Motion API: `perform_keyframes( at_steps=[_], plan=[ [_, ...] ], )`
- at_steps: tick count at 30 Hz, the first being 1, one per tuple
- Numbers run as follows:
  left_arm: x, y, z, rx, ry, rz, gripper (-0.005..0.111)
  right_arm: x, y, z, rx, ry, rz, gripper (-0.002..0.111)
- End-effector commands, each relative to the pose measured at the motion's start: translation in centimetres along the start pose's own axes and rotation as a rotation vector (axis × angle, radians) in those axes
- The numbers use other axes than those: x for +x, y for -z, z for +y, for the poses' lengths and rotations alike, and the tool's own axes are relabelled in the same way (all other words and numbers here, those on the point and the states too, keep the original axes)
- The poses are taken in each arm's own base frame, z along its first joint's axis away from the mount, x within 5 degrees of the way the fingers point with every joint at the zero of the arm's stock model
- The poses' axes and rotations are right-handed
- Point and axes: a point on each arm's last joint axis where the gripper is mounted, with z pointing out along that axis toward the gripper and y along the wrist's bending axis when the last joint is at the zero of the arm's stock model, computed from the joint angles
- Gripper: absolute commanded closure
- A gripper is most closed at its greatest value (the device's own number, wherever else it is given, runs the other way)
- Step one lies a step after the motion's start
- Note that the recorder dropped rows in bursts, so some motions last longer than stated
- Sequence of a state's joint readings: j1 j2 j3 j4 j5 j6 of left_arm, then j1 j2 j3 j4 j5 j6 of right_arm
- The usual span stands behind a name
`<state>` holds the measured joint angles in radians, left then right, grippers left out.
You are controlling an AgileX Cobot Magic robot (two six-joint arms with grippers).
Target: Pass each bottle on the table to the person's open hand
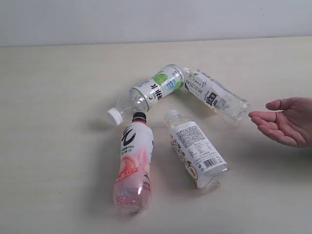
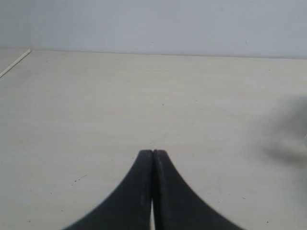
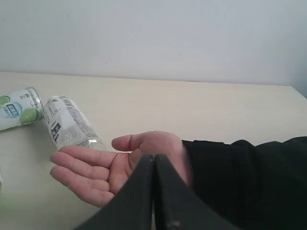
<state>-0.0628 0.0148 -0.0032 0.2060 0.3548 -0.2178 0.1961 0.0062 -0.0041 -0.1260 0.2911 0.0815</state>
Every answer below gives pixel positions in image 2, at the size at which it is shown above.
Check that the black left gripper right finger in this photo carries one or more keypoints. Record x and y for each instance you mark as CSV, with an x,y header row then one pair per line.
x,y
176,206

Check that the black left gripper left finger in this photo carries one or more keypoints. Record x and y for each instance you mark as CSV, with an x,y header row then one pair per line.
x,y
128,207

